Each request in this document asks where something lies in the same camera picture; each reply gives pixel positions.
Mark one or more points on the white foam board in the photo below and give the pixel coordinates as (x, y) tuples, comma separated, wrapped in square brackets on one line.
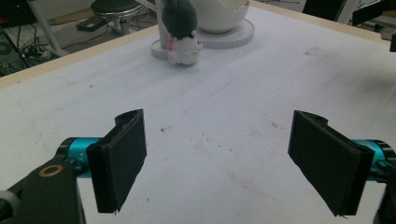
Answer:
[(218, 109)]

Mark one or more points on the black flat box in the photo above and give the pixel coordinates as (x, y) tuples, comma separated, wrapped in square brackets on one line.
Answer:
[(91, 24)]

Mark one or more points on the wooden table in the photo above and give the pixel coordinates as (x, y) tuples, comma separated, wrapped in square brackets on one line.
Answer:
[(77, 57)]

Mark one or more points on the white metal stand leg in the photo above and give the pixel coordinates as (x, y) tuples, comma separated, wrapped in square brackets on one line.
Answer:
[(46, 29)]

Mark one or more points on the black computer tower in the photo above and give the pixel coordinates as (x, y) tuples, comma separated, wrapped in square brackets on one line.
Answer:
[(7, 53)]

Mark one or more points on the white tree-shaped stand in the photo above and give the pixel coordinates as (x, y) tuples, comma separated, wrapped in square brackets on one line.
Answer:
[(230, 37)]

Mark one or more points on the black metal frame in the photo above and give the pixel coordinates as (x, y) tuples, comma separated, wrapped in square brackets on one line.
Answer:
[(320, 9)]

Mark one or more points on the black round stool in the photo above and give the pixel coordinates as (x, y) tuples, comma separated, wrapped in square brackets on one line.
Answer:
[(115, 4)]

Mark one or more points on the white eggshell-shaped bowl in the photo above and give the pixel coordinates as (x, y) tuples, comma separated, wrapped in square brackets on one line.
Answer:
[(218, 18)]

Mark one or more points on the grey and white plush toy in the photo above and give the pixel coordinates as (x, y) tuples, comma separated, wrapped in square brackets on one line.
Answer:
[(180, 18)]

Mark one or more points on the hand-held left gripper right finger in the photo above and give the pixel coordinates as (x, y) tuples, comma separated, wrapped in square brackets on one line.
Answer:
[(327, 158)]

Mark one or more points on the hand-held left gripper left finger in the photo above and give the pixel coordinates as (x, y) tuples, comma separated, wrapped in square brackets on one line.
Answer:
[(120, 161)]

